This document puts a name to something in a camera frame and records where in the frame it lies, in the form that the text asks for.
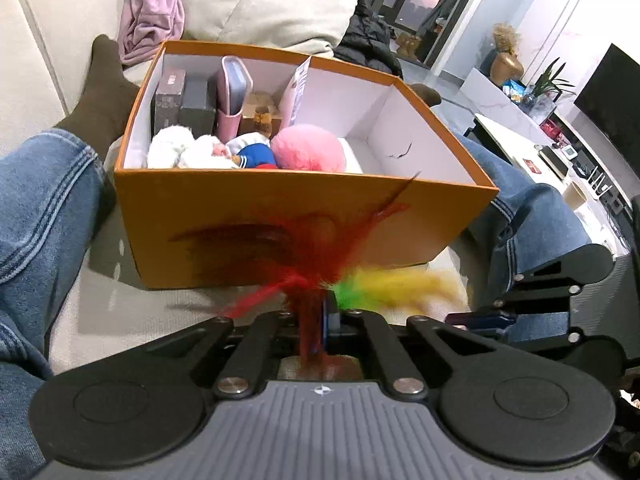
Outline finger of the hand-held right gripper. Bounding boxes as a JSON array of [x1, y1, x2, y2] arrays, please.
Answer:
[[462, 321, 628, 362], [444, 244, 617, 325]]

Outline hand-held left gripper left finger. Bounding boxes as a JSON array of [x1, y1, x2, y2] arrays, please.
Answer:
[[145, 310, 323, 401]]

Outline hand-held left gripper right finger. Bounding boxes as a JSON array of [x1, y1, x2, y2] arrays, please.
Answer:
[[322, 292, 495, 401]]

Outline colourful feather toy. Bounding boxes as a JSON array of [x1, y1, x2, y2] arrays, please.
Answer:
[[169, 172, 470, 381]]

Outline orange cardboard box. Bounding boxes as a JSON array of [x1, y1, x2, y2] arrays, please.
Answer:
[[114, 40, 501, 291]]

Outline person's right leg blue jeans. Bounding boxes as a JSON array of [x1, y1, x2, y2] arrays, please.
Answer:
[[452, 131, 597, 347]]

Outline person's leg blue jeans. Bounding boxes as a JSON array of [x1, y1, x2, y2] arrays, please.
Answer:
[[452, 131, 597, 347], [0, 127, 109, 480]]

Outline paper cup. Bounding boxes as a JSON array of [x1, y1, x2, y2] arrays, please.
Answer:
[[562, 180, 594, 212]]

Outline black flat notebook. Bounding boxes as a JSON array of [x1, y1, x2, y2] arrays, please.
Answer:
[[537, 147, 569, 179]]

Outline white coffee table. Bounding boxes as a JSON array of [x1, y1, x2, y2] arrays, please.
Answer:
[[471, 112, 632, 261]]

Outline pink fluffy pompom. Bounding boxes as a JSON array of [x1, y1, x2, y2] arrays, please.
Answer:
[[270, 125, 348, 174]]

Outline sailor doll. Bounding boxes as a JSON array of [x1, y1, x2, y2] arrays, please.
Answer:
[[212, 132, 279, 170]]

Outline black television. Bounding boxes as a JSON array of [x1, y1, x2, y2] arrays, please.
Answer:
[[573, 42, 640, 154]]

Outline green potted plant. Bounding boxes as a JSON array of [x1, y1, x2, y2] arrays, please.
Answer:
[[529, 57, 577, 107]]

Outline white plush toy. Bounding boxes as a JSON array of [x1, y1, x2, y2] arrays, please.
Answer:
[[147, 125, 235, 170]]

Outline gold vase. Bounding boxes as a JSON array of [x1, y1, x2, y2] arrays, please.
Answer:
[[489, 51, 525, 86]]

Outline small brown teddy bear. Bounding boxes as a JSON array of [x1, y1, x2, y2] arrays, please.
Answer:
[[252, 105, 274, 134]]

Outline person's right foot brown sock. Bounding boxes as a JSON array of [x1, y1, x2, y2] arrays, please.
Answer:
[[410, 83, 443, 108]]

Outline person's foot brown sock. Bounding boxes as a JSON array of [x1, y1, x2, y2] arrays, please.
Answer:
[[52, 34, 142, 162], [410, 83, 443, 108]]

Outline white printed packet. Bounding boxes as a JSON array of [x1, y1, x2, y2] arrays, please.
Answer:
[[277, 55, 312, 134]]

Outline dark grey box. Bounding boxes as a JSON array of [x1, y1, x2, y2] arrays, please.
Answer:
[[178, 77, 219, 137]]

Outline pink zip case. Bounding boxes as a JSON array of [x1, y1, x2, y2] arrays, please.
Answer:
[[214, 56, 251, 142]]

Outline dried flower bunch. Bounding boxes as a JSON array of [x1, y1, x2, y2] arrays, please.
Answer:
[[492, 22, 521, 56]]

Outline brown grey printed box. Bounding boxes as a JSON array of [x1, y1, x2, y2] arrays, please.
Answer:
[[152, 69, 187, 134]]

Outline person's left leg blue jeans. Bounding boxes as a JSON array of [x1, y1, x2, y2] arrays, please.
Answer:
[[0, 127, 109, 480]]

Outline brown boots pair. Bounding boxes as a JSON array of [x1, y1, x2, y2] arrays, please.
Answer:
[[394, 31, 424, 59]]

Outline black puffer jacket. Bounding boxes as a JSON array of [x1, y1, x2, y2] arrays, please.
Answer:
[[332, 0, 404, 80]]

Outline person's left foot brown sock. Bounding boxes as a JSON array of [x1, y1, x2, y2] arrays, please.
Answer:
[[52, 34, 142, 162]]

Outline beige sofa cushion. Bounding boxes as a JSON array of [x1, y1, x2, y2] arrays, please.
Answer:
[[169, 0, 369, 57]]

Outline pink crumpled cloth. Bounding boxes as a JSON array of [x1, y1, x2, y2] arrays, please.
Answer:
[[117, 0, 186, 66]]

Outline beige fabric sofa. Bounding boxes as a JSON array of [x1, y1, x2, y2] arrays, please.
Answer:
[[0, 0, 481, 377]]

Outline black window frame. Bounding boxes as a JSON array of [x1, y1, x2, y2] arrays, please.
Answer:
[[369, 0, 483, 63]]

